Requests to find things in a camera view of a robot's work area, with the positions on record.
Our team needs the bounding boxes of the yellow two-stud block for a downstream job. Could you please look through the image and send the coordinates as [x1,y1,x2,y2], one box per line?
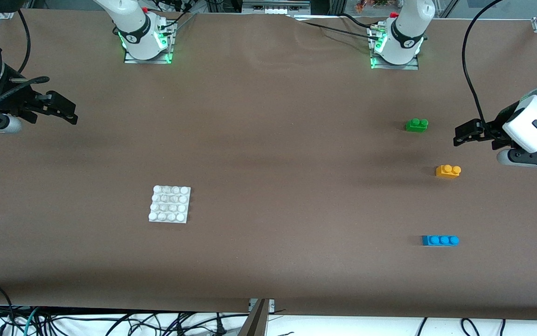
[435,164,461,179]

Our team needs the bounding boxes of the white studded base plate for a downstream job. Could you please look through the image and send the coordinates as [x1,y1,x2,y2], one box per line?
[148,185,192,224]

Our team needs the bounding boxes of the blue three-stud block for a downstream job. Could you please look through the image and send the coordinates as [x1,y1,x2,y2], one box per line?
[421,235,460,247]

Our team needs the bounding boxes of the brown table cover sheet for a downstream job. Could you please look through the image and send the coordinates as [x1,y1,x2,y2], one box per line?
[0,8,537,322]

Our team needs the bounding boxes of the white power strip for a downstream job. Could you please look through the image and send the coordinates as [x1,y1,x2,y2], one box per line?
[242,0,311,15]

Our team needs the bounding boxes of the grey slanted metal bar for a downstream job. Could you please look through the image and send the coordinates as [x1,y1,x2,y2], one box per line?
[238,300,269,336]

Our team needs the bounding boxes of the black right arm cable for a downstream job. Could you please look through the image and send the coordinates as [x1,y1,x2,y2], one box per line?
[0,7,52,116]

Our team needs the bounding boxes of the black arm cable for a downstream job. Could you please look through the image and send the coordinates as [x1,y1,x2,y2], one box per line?
[462,0,504,126]
[0,7,52,116]

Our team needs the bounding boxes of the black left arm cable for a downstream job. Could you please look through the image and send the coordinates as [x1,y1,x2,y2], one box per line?
[462,0,504,126]

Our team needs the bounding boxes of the black cable lying on table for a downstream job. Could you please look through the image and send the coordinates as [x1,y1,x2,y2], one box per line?
[302,21,382,36]
[340,13,381,29]

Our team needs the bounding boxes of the teal floor cable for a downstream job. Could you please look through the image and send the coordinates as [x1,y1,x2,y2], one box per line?
[22,307,41,336]

